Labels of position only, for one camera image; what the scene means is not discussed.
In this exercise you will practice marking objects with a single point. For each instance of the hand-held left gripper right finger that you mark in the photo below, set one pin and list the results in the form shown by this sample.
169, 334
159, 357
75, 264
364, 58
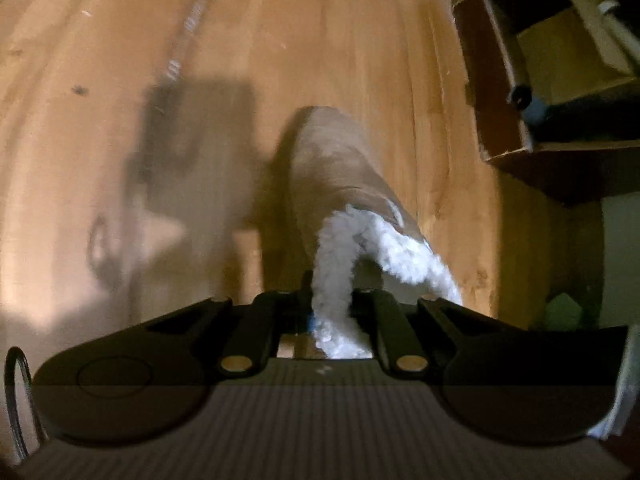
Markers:
370, 310

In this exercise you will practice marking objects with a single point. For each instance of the tan fur-lined slipper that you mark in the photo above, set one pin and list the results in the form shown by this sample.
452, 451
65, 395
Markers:
335, 170

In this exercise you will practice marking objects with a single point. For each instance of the black tube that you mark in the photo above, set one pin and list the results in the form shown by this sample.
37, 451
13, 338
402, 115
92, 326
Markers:
525, 102

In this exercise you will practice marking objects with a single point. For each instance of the beige cardboard sheet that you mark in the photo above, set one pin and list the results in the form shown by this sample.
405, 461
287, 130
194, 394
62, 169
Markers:
565, 55

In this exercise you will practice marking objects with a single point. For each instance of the green object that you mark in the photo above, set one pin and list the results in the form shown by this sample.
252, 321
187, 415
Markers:
562, 312

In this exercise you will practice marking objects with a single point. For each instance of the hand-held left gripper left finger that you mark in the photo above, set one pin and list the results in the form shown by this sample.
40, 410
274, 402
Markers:
292, 310

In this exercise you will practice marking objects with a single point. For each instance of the dark brown cardboard box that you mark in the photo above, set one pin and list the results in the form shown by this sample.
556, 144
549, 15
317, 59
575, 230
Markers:
487, 75

